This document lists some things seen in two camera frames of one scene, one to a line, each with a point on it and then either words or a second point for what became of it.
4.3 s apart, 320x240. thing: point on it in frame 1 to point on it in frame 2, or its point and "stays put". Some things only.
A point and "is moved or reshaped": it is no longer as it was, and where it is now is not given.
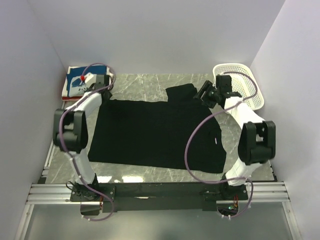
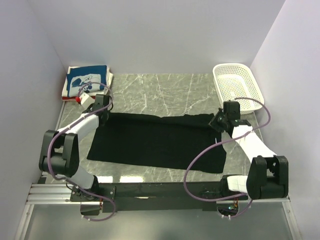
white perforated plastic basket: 244,83 stays put
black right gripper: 207,87 to 213,124
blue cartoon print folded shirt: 73,88 stays put
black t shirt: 179,133 is moved or reshaped
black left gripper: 93,86 to 90,107
